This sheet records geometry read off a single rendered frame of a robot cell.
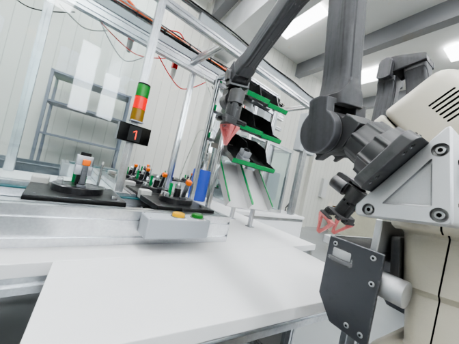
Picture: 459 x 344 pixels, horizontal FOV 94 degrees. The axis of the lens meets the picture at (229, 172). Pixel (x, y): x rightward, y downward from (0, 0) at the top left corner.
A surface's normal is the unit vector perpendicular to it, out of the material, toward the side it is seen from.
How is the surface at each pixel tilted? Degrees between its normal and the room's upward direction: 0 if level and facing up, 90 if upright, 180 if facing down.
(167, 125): 90
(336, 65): 99
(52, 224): 90
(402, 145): 90
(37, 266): 90
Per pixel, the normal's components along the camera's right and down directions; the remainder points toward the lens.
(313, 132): -0.90, -0.06
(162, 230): 0.62, 0.11
